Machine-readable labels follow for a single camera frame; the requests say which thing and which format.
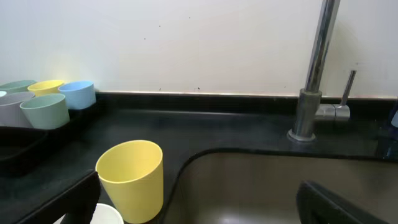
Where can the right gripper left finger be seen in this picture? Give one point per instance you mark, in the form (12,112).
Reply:
(81,196)

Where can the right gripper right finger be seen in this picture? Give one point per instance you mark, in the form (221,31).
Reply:
(320,205)

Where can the white cup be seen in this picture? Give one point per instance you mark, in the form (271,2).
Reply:
(107,216)

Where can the yellow cup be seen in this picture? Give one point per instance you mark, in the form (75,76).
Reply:
(133,186)
(45,87)

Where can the steel sink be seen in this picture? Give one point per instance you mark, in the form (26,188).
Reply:
(248,186)

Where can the black tray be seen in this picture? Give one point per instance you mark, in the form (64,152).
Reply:
(18,149)

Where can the green cup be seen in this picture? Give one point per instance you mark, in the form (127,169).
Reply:
(46,113)
(17,85)

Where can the blue cup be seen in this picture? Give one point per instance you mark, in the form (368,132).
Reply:
(77,96)

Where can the grey cup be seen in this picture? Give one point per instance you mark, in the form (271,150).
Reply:
(11,112)

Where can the steel tap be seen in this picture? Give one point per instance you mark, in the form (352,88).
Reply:
(320,46)

